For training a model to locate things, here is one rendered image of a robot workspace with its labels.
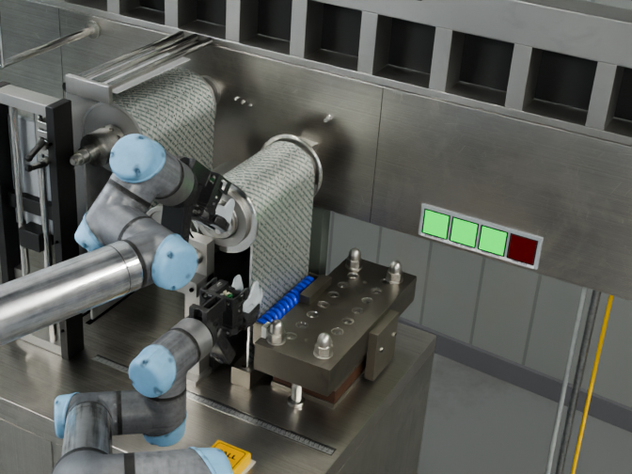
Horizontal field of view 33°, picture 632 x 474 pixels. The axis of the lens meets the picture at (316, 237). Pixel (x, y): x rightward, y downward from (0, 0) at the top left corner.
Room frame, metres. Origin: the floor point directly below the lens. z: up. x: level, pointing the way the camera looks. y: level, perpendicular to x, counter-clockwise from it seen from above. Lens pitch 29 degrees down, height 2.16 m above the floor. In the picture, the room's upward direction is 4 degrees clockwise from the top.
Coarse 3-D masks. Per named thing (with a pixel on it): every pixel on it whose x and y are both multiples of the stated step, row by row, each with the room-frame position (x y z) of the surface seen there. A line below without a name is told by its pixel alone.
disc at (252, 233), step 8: (224, 184) 1.71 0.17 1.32; (232, 184) 1.70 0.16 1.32; (232, 192) 1.70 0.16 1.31; (240, 192) 1.69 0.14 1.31; (248, 200) 1.68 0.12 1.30; (248, 208) 1.68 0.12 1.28; (248, 216) 1.68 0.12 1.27; (256, 216) 1.68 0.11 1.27; (256, 224) 1.68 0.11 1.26; (200, 232) 1.73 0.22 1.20; (248, 232) 1.68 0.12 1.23; (256, 232) 1.68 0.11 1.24; (248, 240) 1.68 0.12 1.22; (216, 248) 1.71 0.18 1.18; (224, 248) 1.71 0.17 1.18; (232, 248) 1.70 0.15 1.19; (240, 248) 1.69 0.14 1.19
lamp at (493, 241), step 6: (486, 228) 1.82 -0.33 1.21; (486, 234) 1.81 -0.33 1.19; (492, 234) 1.81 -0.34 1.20; (498, 234) 1.80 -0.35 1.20; (504, 234) 1.80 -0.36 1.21; (486, 240) 1.81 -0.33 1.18; (492, 240) 1.81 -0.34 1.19; (498, 240) 1.80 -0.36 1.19; (504, 240) 1.80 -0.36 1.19; (480, 246) 1.82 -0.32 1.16; (486, 246) 1.81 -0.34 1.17; (492, 246) 1.81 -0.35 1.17; (498, 246) 1.80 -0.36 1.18; (498, 252) 1.80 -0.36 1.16
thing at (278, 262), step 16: (304, 208) 1.86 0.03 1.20; (288, 224) 1.80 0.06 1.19; (304, 224) 1.87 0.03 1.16; (272, 240) 1.75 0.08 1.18; (288, 240) 1.81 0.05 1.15; (304, 240) 1.87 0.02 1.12; (256, 256) 1.70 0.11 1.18; (272, 256) 1.75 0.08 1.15; (288, 256) 1.81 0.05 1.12; (304, 256) 1.87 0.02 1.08; (256, 272) 1.70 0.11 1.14; (272, 272) 1.76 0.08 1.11; (288, 272) 1.81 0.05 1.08; (304, 272) 1.88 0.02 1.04; (272, 288) 1.76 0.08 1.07; (288, 288) 1.82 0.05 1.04; (272, 304) 1.76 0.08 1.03
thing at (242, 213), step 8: (224, 200) 1.70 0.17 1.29; (240, 200) 1.69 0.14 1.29; (240, 208) 1.68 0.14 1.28; (240, 216) 1.68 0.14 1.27; (240, 224) 1.68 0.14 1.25; (248, 224) 1.68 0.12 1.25; (240, 232) 1.68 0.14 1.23; (216, 240) 1.70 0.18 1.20; (224, 240) 1.69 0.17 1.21; (232, 240) 1.69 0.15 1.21; (240, 240) 1.68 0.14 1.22
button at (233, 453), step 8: (216, 448) 1.45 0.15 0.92; (224, 448) 1.45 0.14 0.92; (232, 448) 1.45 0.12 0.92; (232, 456) 1.43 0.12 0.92; (240, 456) 1.43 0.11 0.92; (248, 456) 1.43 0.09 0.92; (232, 464) 1.41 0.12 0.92; (240, 464) 1.41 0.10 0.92; (248, 464) 1.44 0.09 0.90; (240, 472) 1.41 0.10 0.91
